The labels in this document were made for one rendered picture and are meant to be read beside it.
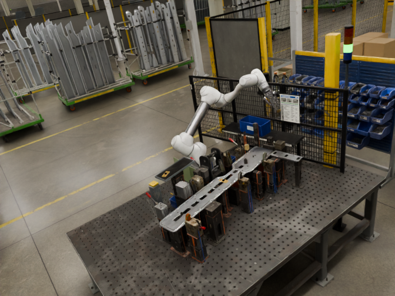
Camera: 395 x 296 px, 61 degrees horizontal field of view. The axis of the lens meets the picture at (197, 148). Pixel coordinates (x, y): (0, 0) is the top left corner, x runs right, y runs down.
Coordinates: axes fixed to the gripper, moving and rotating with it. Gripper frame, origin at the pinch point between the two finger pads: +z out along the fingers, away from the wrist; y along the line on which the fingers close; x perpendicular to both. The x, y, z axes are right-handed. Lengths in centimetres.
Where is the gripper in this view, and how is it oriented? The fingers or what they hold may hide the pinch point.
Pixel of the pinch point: (276, 107)
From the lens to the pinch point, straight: 320.1
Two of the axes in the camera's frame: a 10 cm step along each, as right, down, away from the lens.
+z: 4.6, 8.6, -2.2
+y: 8.4, -5.0, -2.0
